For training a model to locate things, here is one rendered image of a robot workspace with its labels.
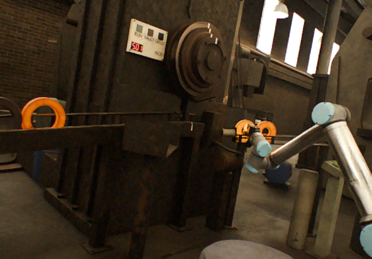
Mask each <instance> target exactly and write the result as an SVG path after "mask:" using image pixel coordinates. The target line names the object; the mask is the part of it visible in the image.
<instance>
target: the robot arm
mask: <svg viewBox="0 0 372 259"><path fill-rule="evenodd" d="M312 120H313V122H314V123H315V124H316V125H315V126H313V127H311V128H310V129H308V130H307V131H305V132H303V133H302V134H300V135H299V136H298V137H296V138H294V139H293V140H291V141H290V142H288V143H286V144H285V145H284V146H282V147H280V148H279V149H277V150H276V151H274V152H272V153H270V152H271V146H270V144H269V143H268V141H267V140H266V139H265V138H264V136H263V135H262V134H261V133H260V127H259V126H258V125H257V126H253V125H252V124H246V126H245V127H244V130H243V133H244V134H245V136H247V137H249V139H248V140H247V141H246V142H245V143H244V146H245V147H247V148H250V147H251V146H253V149H252V151H251V153H250V156H249V158H248V160H247V162H246V165H245V166H246V168H247V169H248V170H249V171H251V172H254V173H258V172H259V169H270V170H274V169H277V168H278V167H279V166H280V164H281V163H283V162H284V161H286V160H288V159H289V158H291V157H293V156H295V155H296V154H298V153H299V152H301V151H303V150H305V149H306V148H308V147H310V146H311V145H313V144H315V143H317V142H318V141H320V140H322V139H323V138H326V139H327V141H328V144H329V146H330V148H331V150H332V152H333V155H334V157H335V159H336V161H337V163H338V165H339V168H340V170H341V172H342V175H343V177H344V179H345V181H346V183H347V186H348V188H349V190H350V192H351V194H352V196H353V199H354V201H355V203H356V205H357V207H358V210H359V212H360V214H361V219H360V222H359V224H360V226H361V228H362V232H361V234H360V242H361V245H362V247H363V249H364V251H365V252H366V253H367V254H368V255H369V256H370V257H371V258H372V174H371V172H370V170H369V168H368V166H367V164H366V162H365V160H364V158H363V156H362V154H361V152H360V150H359V148H358V146H357V144H356V142H355V140H354V138H353V136H352V134H351V132H350V130H349V128H348V126H347V125H348V124H349V122H350V112H349V110H348V109H347V108H346V107H344V106H342V105H337V104H333V103H330V102H322V103H319V104H318V105H317V106H316V107H315V108H314V109H313V112H312Z"/></svg>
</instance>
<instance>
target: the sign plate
mask: <svg viewBox="0 0 372 259"><path fill-rule="evenodd" d="M137 25H141V26H143V29H142V32H138V31H137ZM149 29H151V30H154V32H153V36H150V35H148V30H149ZM159 33H162V34H164V37H163V40H161V39H158V37H159ZM167 34H168V32H166V31H163V30H161V29H158V28H156V27H153V26H151V25H148V24H146V23H142V22H140V21H138V20H135V19H131V26H130V32H129V37H128V43H127V50H126V51H128V52H130V53H134V54H138V55H141V56H145V57H148V58H151V59H155V60H159V61H163V58H164V51H165V47H166V41H167ZM133 43H135V44H133ZM132 44H133V45H134V46H133V45H132ZM136 44H138V45H139V47H138V45H137V46H136ZM136 49H137V50H136ZM141 49H142V51H141Z"/></svg>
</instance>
